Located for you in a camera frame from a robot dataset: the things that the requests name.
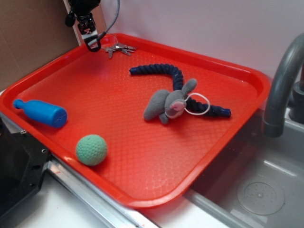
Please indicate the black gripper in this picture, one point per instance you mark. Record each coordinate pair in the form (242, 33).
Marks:
(81, 10)

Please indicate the brown cardboard panel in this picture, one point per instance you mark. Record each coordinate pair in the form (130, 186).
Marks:
(32, 34)

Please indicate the silver key bunch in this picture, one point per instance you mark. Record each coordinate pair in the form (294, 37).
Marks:
(111, 44)

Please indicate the blue plastic bottle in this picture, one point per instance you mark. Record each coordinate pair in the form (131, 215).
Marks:
(42, 112)

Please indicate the grey plush elephant toy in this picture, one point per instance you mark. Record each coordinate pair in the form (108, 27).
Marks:
(170, 105)

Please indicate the red plastic tray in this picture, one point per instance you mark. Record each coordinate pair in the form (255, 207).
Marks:
(147, 164)

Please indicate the green textured ball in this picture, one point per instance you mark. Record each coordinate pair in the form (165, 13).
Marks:
(91, 150)

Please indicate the grey sink faucet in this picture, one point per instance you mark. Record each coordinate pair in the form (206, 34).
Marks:
(287, 90)

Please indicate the grey sink basin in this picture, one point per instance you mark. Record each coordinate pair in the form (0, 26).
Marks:
(255, 181)

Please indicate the aluminium rail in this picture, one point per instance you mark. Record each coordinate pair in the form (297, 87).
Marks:
(67, 200)

